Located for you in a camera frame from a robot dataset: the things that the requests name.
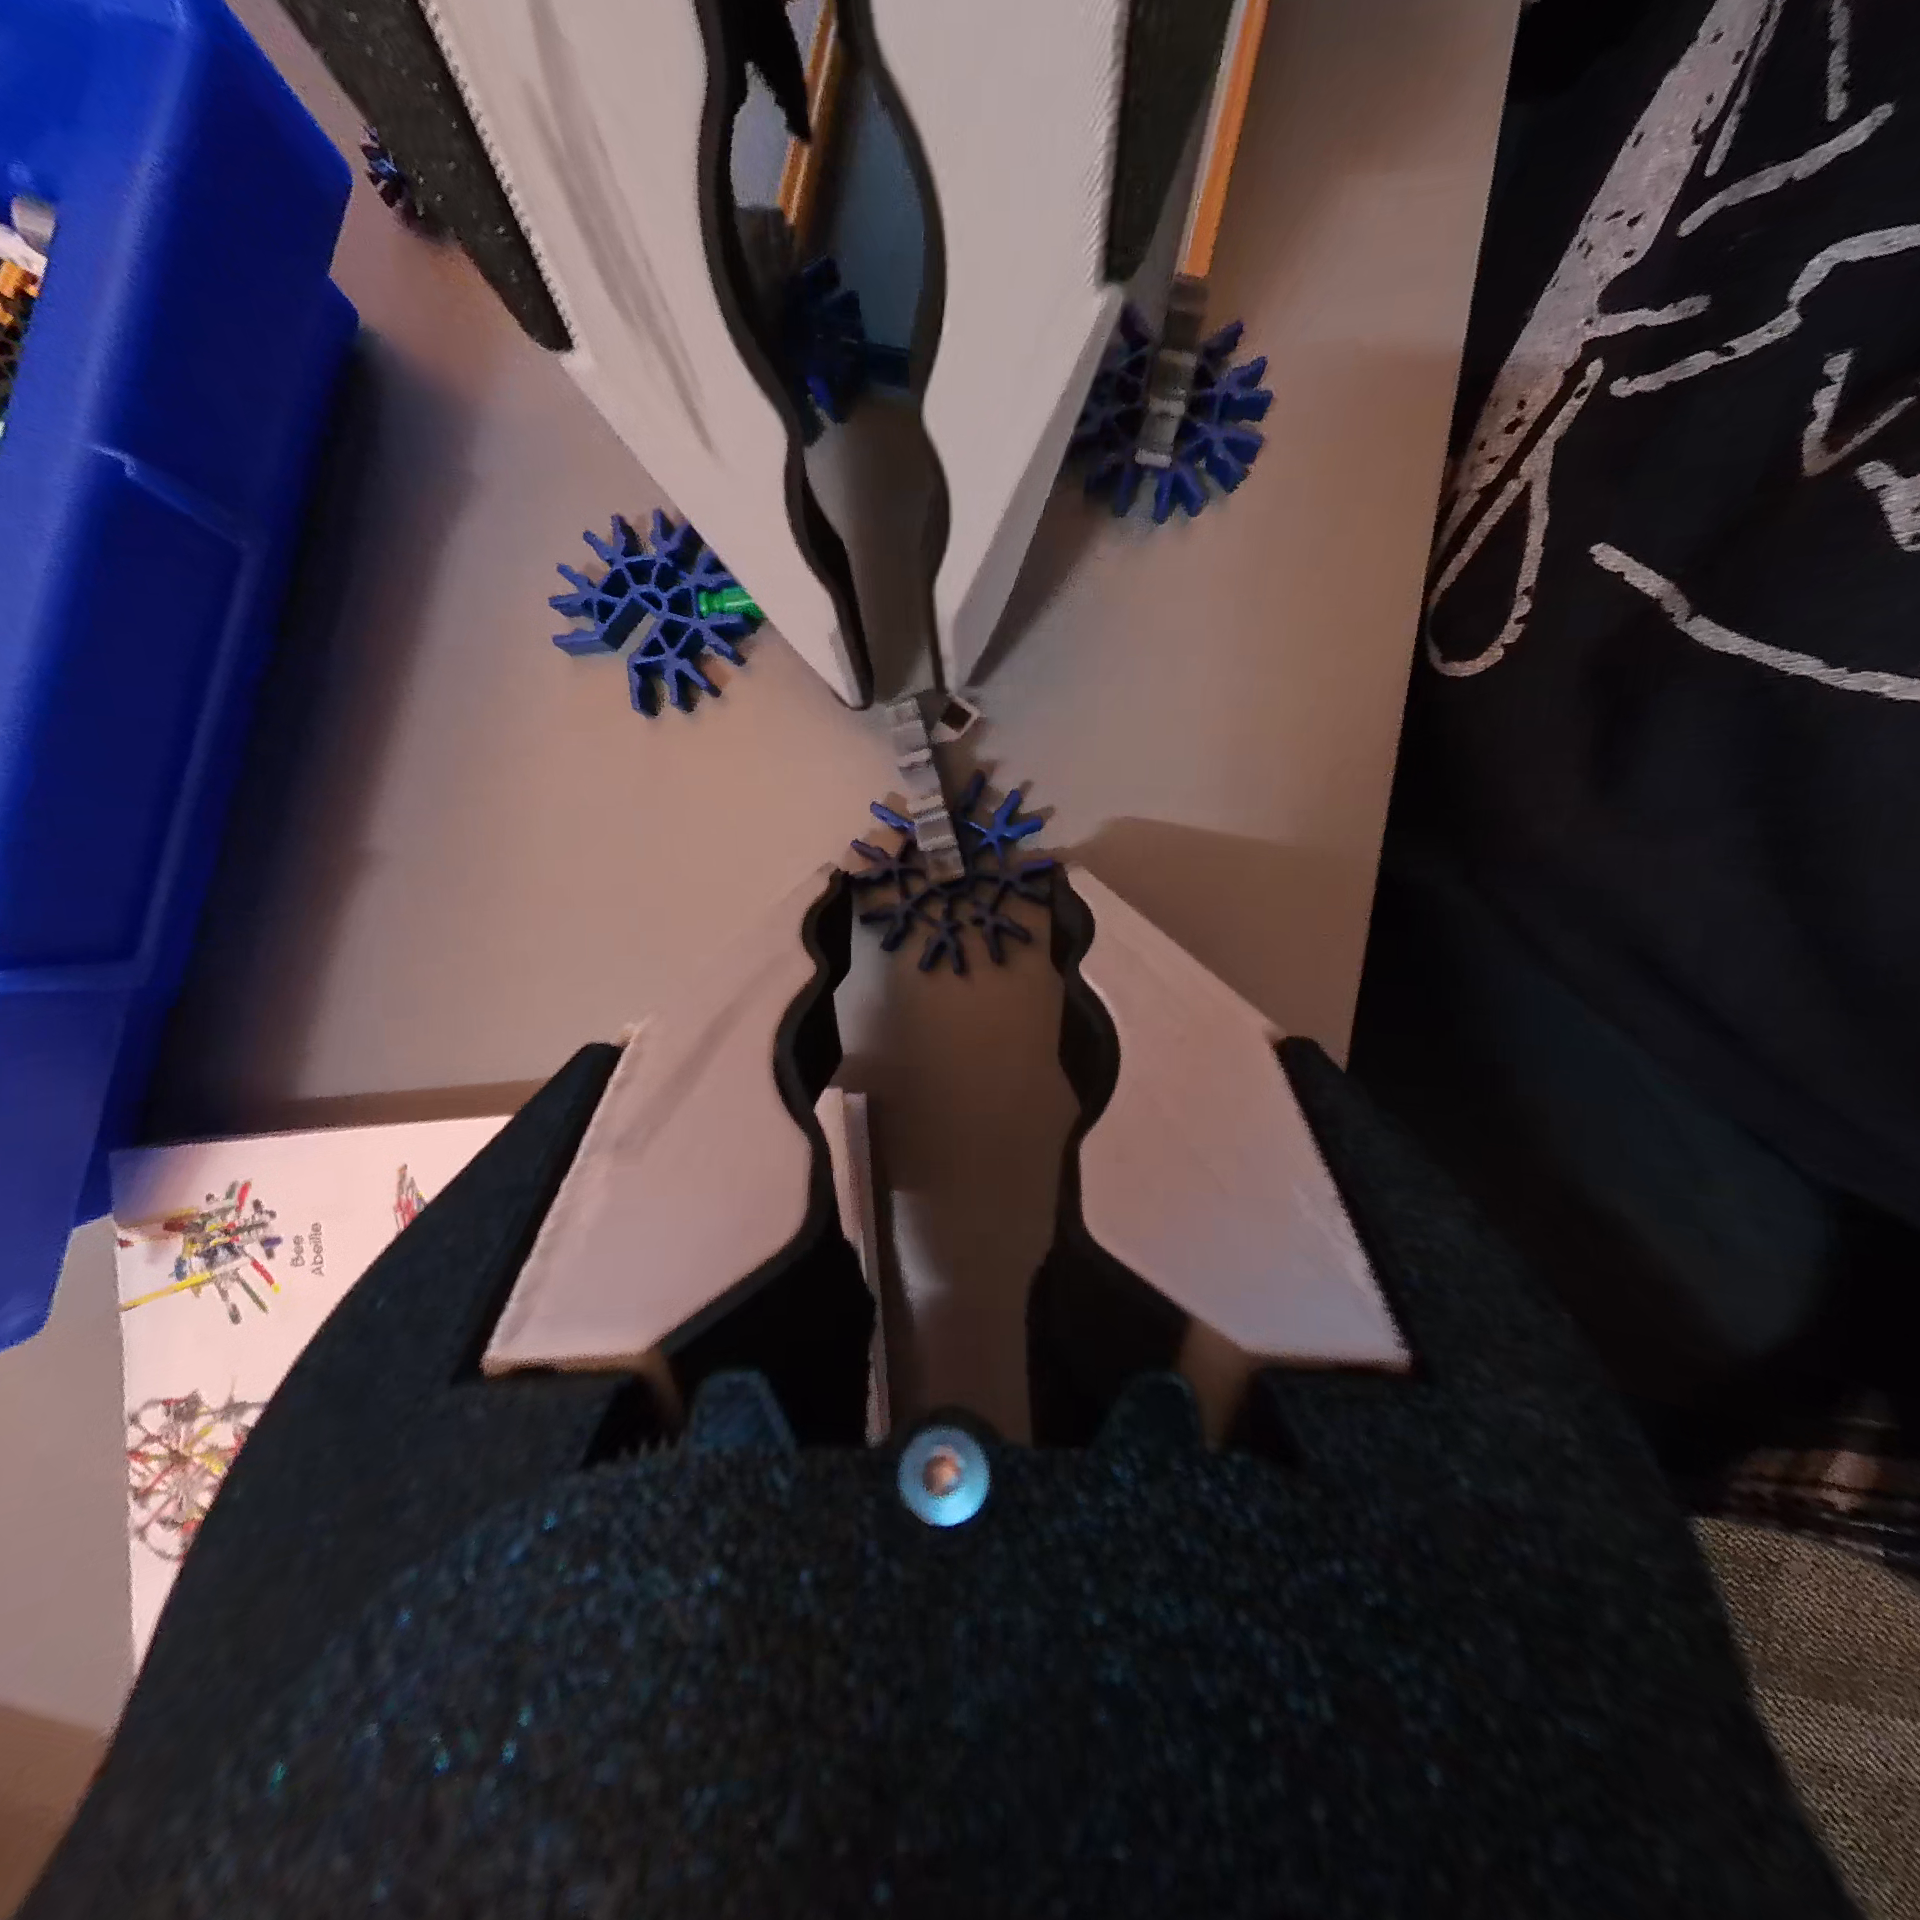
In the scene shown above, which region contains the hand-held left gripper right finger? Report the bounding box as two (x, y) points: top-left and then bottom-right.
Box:
(1054, 865), (1415, 1378)

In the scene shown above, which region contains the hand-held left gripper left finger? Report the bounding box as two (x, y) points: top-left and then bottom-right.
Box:
(480, 865), (888, 1382)

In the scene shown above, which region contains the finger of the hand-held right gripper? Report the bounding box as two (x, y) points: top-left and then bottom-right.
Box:
(865, 0), (1130, 695)
(424, 0), (877, 713)

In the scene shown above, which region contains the blue snowflake connector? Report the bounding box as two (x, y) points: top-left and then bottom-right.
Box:
(791, 257), (914, 440)
(846, 771), (1059, 980)
(1192, 314), (1277, 524)
(1071, 300), (1163, 519)
(546, 510), (751, 719)

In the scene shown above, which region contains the grey snowflake connector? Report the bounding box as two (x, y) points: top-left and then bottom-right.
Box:
(888, 692), (984, 876)

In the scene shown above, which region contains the blue parts bin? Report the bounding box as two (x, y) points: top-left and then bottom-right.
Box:
(0, 0), (361, 1352)

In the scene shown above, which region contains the small dark blue connector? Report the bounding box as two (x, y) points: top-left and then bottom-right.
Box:
(359, 125), (437, 233)

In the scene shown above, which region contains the long yellow rod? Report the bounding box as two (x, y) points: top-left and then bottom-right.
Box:
(1173, 0), (1273, 288)
(780, 0), (850, 228)

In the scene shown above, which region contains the pile of colourful construction pieces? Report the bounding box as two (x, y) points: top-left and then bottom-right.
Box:
(0, 193), (54, 422)

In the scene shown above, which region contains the white instruction booklet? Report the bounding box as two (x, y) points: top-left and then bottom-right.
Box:
(112, 1116), (520, 1673)

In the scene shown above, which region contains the person's leg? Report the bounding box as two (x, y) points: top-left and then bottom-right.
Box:
(1694, 1514), (1920, 1920)

